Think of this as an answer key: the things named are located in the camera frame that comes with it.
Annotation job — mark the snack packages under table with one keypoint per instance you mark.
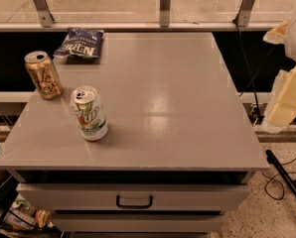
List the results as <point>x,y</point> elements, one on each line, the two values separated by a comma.
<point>22,215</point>

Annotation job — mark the grey drawer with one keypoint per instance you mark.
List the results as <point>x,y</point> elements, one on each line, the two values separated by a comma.
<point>77,197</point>
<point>142,223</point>

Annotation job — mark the right metal window bracket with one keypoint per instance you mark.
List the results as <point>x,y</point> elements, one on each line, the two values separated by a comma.
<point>243,16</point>

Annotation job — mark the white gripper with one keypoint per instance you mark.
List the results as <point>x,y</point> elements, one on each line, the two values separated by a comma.
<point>282,112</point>

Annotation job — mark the black drawer handle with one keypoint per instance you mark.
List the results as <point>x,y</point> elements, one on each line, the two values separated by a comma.
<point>134,203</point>

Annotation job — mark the grey lower drawer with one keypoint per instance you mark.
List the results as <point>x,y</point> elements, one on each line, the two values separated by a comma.
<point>142,223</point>

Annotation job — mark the left metal window bracket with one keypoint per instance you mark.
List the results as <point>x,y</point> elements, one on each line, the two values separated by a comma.
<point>45,17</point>

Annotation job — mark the black pole on floor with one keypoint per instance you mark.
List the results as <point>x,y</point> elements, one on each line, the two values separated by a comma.
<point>271,159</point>

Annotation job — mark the green white 7up can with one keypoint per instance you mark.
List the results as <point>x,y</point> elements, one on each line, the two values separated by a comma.
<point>89,113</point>

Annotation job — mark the blue chip bag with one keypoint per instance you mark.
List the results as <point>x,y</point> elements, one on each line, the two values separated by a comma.
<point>80,42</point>

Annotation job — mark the gold LaCroix can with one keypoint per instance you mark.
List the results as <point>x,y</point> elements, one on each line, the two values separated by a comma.
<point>43,74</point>

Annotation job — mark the grey upper drawer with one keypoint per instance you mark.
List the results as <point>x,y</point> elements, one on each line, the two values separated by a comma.
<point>77,197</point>

